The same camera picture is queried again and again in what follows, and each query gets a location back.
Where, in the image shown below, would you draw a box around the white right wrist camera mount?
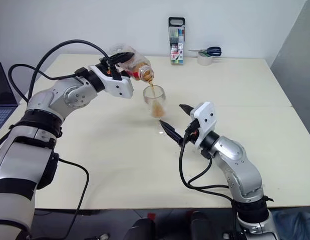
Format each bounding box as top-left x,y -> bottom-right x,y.
190,101 -> 218,151

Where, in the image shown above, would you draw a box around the clear wine glass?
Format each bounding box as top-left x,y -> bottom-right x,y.
142,84 -> 168,119

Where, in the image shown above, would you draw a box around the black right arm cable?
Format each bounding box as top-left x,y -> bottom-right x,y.
179,128 -> 236,202

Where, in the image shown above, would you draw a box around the marker pen set box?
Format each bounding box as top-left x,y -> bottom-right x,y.
168,16 -> 187,66

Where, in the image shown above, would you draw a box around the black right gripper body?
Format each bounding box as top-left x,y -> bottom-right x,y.
185,119 -> 201,145

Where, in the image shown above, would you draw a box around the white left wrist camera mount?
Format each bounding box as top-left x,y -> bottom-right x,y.
88,64 -> 134,100

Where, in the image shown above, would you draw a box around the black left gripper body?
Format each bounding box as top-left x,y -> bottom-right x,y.
99,56 -> 123,81

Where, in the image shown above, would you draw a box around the clear plastic bottle red label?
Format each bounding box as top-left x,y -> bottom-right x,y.
108,44 -> 155,84

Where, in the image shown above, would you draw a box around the dark open laptop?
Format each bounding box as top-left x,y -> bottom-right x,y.
0,61 -> 21,136

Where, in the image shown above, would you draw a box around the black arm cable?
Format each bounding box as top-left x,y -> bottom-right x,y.
179,128 -> 236,202
8,39 -> 113,106

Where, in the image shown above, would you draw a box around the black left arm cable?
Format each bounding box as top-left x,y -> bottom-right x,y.
8,39 -> 113,106

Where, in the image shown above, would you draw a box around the blue handled scissors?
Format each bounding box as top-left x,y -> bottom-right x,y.
187,45 -> 223,57

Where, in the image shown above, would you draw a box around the thin black cable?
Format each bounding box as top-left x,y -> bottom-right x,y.
57,156 -> 91,240

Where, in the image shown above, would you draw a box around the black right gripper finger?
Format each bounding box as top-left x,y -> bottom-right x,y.
159,119 -> 184,144
179,103 -> 195,117

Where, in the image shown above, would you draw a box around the dark rounded shape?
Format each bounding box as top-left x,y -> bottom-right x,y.
124,216 -> 156,240

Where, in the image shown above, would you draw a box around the grey partition panel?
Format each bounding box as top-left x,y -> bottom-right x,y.
268,0 -> 310,149

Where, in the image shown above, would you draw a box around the blue fabric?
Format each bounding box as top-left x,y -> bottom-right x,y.
269,208 -> 310,240

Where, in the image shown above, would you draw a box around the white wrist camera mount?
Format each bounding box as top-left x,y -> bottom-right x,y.
190,101 -> 218,151
88,64 -> 134,100

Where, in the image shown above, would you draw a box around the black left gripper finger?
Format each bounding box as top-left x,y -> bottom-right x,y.
108,51 -> 135,65

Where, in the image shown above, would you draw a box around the clear tape roll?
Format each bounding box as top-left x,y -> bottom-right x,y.
196,50 -> 213,67

